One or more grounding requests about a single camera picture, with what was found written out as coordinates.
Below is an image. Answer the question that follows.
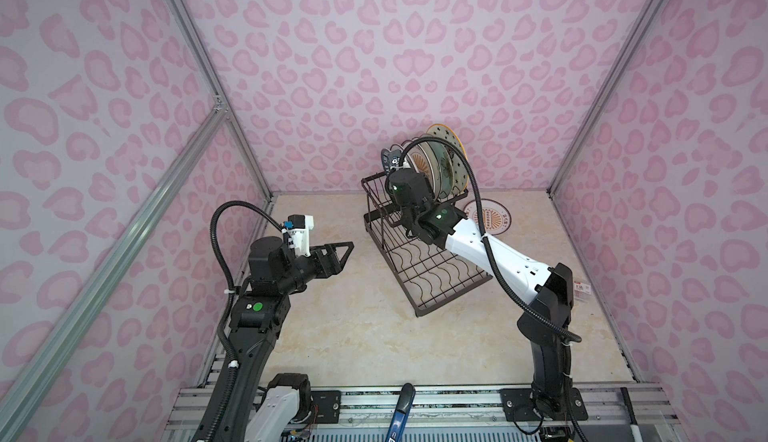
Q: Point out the blue handled tool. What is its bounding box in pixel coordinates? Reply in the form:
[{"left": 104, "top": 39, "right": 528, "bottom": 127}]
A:
[{"left": 385, "top": 383, "right": 416, "bottom": 442}]

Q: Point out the aluminium frame bar right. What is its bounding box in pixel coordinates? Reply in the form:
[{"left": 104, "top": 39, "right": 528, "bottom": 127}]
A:
[{"left": 547, "top": 0, "right": 668, "bottom": 200}]

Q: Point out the orange sunburst plate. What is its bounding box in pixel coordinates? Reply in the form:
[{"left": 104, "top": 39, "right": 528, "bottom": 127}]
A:
[
  {"left": 463, "top": 198, "right": 512, "bottom": 236},
  {"left": 407, "top": 144, "right": 436, "bottom": 187}
]

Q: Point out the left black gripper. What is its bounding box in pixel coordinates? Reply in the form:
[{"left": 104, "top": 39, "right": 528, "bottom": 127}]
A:
[{"left": 277, "top": 241, "right": 352, "bottom": 297}]

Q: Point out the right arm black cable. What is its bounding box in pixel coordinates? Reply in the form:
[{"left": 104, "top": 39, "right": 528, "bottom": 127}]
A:
[{"left": 395, "top": 135, "right": 583, "bottom": 345}]

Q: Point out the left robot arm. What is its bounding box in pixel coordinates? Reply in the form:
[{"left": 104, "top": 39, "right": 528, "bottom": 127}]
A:
[{"left": 194, "top": 236, "right": 354, "bottom": 441}]

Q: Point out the star pattern cartoon plate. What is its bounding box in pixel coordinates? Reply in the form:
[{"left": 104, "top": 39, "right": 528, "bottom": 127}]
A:
[{"left": 426, "top": 124, "right": 470, "bottom": 197}]

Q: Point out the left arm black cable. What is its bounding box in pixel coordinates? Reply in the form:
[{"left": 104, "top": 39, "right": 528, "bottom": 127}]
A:
[{"left": 209, "top": 200, "right": 284, "bottom": 293}]

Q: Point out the white plate dark green rim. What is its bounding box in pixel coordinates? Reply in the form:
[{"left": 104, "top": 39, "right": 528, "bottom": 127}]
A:
[{"left": 380, "top": 147, "right": 402, "bottom": 173}]

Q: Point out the aluminium frame bars left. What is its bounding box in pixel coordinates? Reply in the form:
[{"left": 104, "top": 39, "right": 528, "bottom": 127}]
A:
[{"left": 1, "top": 0, "right": 265, "bottom": 441}]

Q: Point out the light green flower plate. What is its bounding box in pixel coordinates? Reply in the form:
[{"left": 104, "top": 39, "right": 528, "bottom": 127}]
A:
[{"left": 418, "top": 141, "right": 454, "bottom": 200}]

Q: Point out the black wire dish rack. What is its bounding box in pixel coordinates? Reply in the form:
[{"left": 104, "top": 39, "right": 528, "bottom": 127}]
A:
[{"left": 361, "top": 172, "right": 492, "bottom": 317}]

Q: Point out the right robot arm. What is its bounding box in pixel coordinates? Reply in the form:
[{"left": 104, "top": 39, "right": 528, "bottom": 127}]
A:
[{"left": 385, "top": 168, "right": 581, "bottom": 419}]

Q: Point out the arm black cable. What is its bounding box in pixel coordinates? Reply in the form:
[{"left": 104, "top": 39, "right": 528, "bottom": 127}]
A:
[
  {"left": 395, "top": 135, "right": 583, "bottom": 345},
  {"left": 209, "top": 200, "right": 284, "bottom": 293}
]

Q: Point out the aluminium mounting rail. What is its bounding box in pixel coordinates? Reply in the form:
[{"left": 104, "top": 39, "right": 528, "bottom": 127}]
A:
[{"left": 161, "top": 381, "right": 691, "bottom": 442}]

